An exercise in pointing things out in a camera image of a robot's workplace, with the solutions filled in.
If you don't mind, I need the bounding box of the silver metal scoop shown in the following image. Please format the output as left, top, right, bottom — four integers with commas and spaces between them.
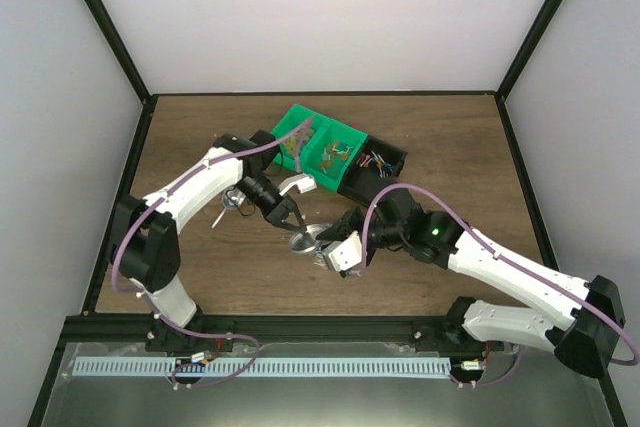
211, 187, 248, 229

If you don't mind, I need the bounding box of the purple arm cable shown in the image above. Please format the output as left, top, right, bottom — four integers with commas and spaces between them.
362, 183, 640, 389
112, 115, 316, 391

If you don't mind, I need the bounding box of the green bin with lollipops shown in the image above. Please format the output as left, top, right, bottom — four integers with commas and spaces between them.
301, 119, 367, 192

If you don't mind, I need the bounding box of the black bin with lollipops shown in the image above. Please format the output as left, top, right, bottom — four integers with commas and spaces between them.
337, 136, 407, 206

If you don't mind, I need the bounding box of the black front mounting rail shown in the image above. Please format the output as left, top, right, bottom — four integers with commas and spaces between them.
59, 314, 485, 356

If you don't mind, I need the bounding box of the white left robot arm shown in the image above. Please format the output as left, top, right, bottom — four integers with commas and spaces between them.
110, 130, 316, 351

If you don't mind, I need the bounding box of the silver metal jar lid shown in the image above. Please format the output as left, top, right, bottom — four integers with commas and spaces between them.
288, 223, 330, 255

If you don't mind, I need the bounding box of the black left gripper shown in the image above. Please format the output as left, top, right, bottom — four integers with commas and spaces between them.
234, 172, 306, 233

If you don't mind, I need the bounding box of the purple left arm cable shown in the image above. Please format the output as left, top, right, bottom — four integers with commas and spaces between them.
112, 115, 316, 391

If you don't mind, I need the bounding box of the green bin with star candies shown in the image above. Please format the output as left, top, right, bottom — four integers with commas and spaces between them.
271, 104, 329, 171

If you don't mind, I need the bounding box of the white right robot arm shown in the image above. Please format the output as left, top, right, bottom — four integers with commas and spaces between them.
317, 183, 625, 378

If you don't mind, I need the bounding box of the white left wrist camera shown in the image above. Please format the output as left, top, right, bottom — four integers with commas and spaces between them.
278, 173, 317, 196

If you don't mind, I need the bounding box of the clear plastic jar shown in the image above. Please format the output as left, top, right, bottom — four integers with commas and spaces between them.
316, 241, 350, 273

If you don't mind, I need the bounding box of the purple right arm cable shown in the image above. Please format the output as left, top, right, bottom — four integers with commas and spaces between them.
362, 183, 640, 389

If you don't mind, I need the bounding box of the light blue slotted strip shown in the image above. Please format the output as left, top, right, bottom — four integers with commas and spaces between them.
71, 356, 451, 379

